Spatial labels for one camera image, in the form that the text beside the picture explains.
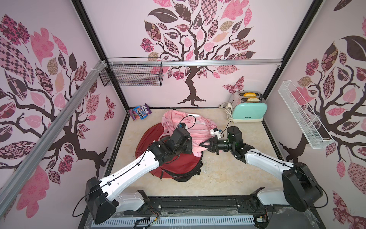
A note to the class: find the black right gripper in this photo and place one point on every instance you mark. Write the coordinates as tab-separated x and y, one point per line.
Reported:
214	145

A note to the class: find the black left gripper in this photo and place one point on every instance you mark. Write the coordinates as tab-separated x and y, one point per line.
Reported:
188	143

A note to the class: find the red backpack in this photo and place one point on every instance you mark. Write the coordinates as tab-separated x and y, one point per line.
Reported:
153	134

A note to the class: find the pink backpack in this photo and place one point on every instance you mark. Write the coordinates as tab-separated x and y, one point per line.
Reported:
198	127

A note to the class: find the black backpack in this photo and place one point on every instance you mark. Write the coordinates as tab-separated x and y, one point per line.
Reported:
180	174

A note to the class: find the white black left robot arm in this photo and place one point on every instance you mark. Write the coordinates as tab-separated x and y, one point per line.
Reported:
103	197

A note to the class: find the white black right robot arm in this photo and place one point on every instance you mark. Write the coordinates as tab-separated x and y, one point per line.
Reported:
299	188

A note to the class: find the mint green toaster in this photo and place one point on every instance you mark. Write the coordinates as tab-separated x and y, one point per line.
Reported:
248	106

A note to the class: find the blue M&M's candy bag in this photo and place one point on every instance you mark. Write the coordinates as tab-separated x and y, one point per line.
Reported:
139	112

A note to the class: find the purple Skittles candy bag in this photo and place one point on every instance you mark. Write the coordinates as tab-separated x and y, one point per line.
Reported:
146	109

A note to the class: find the pink red candy bag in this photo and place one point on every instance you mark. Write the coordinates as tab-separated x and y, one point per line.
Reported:
132	114

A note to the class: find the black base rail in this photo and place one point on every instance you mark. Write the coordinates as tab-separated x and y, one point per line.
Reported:
243	204

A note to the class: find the white slotted cable duct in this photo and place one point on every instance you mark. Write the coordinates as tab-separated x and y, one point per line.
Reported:
174	222

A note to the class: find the white wire shelf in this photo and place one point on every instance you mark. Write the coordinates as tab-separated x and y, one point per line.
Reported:
308	121

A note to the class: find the aluminium rail back wall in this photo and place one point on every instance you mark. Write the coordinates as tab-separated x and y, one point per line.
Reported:
201	62

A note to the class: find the black wire basket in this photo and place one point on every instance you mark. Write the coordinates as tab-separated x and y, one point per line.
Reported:
133	71

